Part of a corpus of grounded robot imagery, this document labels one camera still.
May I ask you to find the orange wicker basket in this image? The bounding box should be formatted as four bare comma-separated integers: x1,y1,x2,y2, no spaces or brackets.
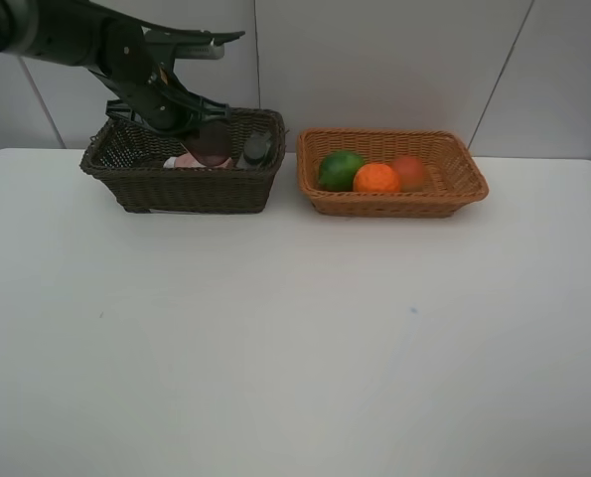
297,128,489,219

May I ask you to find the orange tangerine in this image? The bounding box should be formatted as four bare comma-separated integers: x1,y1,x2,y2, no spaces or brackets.
353,163,401,194

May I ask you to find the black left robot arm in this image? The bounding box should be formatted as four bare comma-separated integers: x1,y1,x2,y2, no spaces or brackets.
0,1,243,139

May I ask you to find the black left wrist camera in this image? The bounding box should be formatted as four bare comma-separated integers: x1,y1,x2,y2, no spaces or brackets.
145,30,245,66

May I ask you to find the translucent purple plastic cup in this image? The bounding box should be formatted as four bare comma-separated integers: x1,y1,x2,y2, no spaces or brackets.
183,121,231,168

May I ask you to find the dark grey pump bottle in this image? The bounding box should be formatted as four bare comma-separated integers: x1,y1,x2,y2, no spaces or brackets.
235,131,274,170

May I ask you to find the dark brown wicker basket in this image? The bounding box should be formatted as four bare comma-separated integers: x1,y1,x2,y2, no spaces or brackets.
80,108,286,215

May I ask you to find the green lime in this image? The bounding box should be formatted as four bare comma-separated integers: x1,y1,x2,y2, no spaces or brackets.
318,150,366,192

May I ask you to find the pink bottle white cap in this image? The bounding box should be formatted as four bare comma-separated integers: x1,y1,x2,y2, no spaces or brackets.
163,152,233,169

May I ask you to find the red orange peach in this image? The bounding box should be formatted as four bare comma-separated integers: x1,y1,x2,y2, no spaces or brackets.
390,155,427,193

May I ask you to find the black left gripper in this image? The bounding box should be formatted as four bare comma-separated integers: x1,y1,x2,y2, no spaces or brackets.
105,79,231,139

